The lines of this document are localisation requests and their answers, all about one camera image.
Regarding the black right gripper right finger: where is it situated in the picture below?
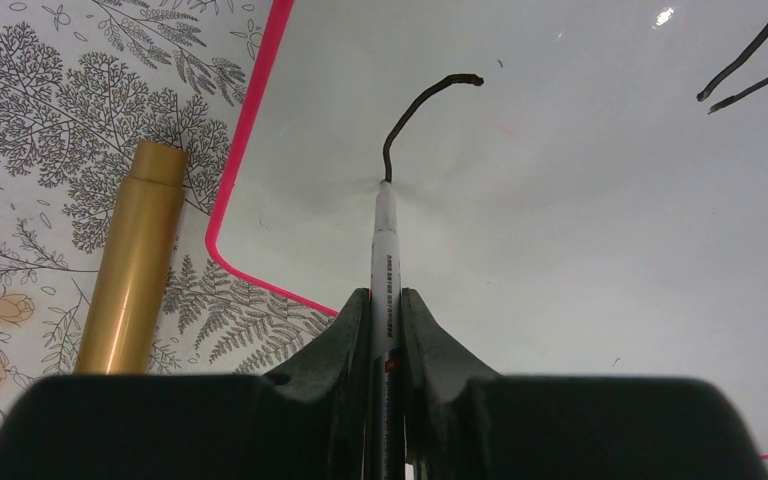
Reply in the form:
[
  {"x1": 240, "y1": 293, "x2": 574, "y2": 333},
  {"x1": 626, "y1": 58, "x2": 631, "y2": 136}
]
[{"x1": 401, "y1": 288, "x2": 768, "y2": 479}]

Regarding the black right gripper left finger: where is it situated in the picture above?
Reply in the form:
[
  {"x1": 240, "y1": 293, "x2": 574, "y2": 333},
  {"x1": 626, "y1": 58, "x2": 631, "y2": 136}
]
[{"x1": 0, "y1": 288, "x2": 370, "y2": 479}]

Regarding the black whiteboard marker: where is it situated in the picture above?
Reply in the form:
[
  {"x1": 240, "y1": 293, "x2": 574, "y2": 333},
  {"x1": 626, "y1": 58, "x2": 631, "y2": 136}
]
[{"x1": 364, "y1": 181, "x2": 405, "y2": 479}]

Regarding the pink framed whiteboard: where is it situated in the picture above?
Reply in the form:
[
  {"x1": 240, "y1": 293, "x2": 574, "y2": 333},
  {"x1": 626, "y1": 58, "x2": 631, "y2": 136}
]
[{"x1": 206, "y1": 1, "x2": 768, "y2": 453}]

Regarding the gold toy microphone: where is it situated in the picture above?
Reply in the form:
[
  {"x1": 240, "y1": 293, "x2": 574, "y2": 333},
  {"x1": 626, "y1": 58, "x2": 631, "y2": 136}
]
[{"x1": 74, "y1": 141, "x2": 188, "y2": 375}]

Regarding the floral patterned table mat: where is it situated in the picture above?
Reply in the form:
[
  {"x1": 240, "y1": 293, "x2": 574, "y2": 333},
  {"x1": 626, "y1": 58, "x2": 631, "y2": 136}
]
[{"x1": 0, "y1": 0, "x2": 768, "y2": 480}]

